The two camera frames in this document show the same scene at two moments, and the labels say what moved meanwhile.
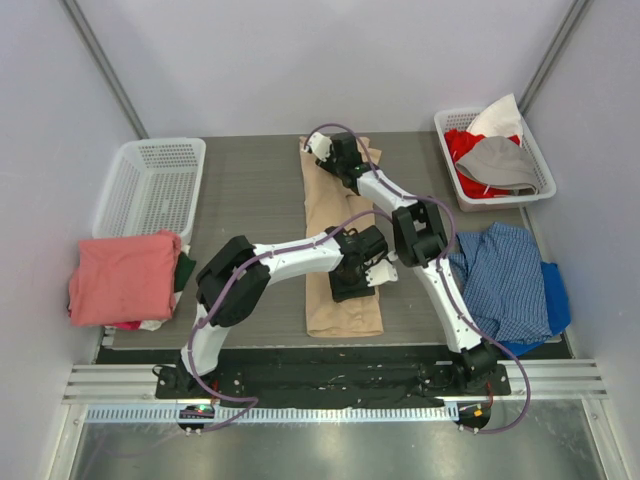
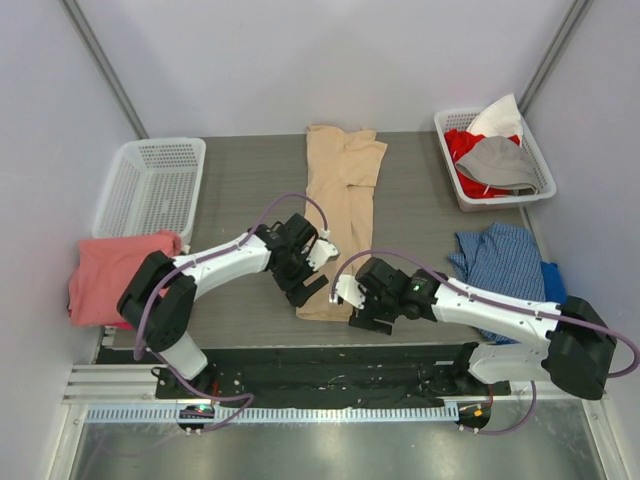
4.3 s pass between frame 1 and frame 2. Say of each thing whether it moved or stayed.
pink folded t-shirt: stayed
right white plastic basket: stayed
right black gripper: moved
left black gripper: moved
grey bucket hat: stayed
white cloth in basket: stayed
